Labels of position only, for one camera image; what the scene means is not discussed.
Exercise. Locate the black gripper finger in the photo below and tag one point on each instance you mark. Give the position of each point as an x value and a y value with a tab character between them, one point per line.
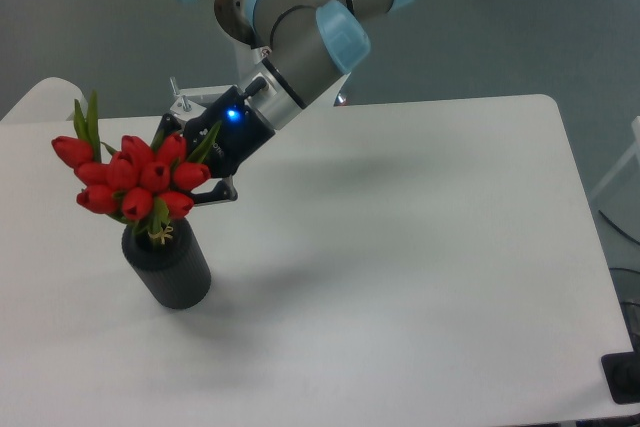
168	125
224	191

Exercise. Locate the white furniture frame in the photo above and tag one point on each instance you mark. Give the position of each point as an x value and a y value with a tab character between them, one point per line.
620	173

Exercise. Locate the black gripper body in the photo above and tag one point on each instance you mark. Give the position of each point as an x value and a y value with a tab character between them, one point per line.
241	131

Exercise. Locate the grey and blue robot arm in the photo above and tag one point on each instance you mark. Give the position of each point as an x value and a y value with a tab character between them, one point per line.
259	24

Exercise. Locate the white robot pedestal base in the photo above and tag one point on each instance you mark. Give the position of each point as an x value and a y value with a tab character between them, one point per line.
298	74

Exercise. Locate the red tulip bouquet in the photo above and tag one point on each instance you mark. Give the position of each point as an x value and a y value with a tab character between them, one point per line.
145	186

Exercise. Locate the black device at table edge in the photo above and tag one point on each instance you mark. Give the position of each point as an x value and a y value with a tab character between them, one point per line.
622	376

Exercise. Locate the dark grey ribbed vase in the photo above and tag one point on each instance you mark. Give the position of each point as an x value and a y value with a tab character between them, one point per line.
176	274

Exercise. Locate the white chair back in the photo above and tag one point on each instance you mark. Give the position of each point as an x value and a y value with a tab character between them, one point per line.
50	100

